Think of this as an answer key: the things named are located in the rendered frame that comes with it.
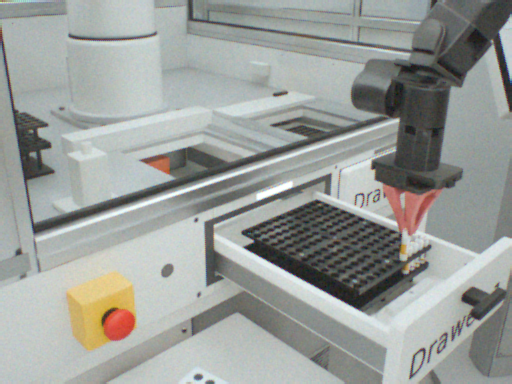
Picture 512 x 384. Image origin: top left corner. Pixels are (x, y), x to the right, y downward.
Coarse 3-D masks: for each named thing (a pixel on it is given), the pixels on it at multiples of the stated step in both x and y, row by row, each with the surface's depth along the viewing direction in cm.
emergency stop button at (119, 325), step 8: (112, 312) 65; (120, 312) 65; (128, 312) 66; (112, 320) 64; (120, 320) 65; (128, 320) 66; (104, 328) 65; (112, 328) 64; (120, 328) 65; (128, 328) 66; (112, 336) 65; (120, 336) 65
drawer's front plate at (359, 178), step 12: (348, 168) 101; (360, 168) 101; (348, 180) 100; (360, 180) 102; (372, 180) 105; (348, 192) 101; (360, 192) 104; (372, 192) 107; (360, 204) 105; (372, 204) 108; (384, 204) 112
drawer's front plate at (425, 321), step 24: (504, 240) 76; (480, 264) 70; (504, 264) 75; (456, 288) 65; (480, 288) 71; (504, 288) 79; (408, 312) 60; (432, 312) 62; (456, 312) 68; (408, 336) 59; (432, 336) 64; (456, 336) 70; (408, 360) 61; (432, 360) 67
